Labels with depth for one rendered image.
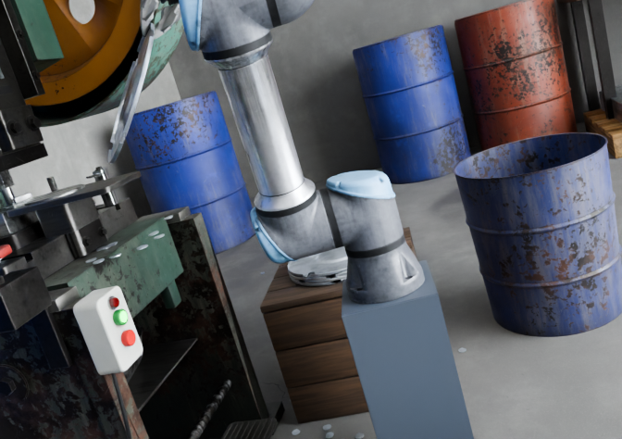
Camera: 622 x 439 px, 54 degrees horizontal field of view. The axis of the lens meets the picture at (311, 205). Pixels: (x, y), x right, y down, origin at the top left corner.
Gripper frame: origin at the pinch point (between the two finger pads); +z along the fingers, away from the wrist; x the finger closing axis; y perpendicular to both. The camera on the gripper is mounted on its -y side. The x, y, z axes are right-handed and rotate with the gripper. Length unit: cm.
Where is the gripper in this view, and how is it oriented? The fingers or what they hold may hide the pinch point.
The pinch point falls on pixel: (148, 33)
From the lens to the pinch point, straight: 129.4
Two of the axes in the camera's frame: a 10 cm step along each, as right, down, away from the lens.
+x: 7.3, 4.1, 5.5
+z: -3.4, 9.1, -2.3
